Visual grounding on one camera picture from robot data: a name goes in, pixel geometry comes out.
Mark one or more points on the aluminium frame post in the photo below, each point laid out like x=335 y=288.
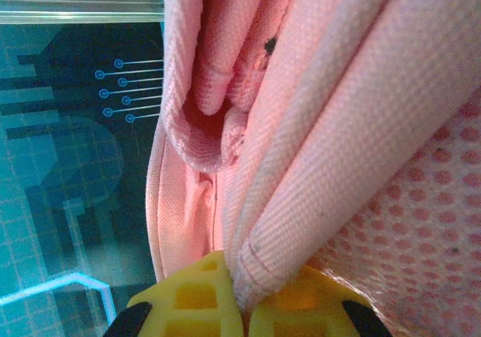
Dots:
x=75 y=8

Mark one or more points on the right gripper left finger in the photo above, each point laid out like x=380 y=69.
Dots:
x=188 y=303

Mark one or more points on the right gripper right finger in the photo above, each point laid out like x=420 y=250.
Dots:
x=300 y=314

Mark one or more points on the pink backpack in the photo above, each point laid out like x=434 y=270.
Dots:
x=338 y=126

